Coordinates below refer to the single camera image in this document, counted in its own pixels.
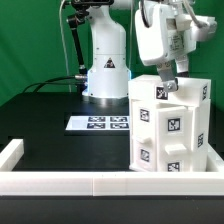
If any black cable bundle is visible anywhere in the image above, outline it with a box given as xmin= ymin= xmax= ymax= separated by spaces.
xmin=22 ymin=75 xmax=88 ymax=94

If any white cabinet body box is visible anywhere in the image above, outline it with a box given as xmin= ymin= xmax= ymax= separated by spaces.
xmin=128 ymin=98 xmax=212 ymax=173

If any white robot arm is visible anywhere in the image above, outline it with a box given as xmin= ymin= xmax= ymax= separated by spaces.
xmin=83 ymin=0 xmax=196 ymax=101

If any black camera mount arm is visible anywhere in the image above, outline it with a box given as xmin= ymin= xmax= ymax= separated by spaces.
xmin=67 ymin=0 xmax=114 ymax=79

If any grey hanging cable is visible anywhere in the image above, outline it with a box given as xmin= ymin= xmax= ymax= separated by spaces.
xmin=58 ymin=0 xmax=73 ymax=93

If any small white cabinet top block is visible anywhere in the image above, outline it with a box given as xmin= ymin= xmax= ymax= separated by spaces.
xmin=127 ymin=74 xmax=212 ymax=108

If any white U-shaped fence wall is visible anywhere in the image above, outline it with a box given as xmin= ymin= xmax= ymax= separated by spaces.
xmin=0 ymin=139 xmax=224 ymax=196

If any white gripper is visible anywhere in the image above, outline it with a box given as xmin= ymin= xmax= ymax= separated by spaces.
xmin=135 ymin=1 xmax=196 ymax=92

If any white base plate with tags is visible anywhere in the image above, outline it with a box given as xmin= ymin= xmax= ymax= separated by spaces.
xmin=66 ymin=116 xmax=129 ymax=131

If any white cabinet door panel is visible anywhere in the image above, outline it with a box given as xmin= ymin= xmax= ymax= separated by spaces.
xmin=130 ymin=101 xmax=157 ymax=172
xmin=156 ymin=106 xmax=193 ymax=172

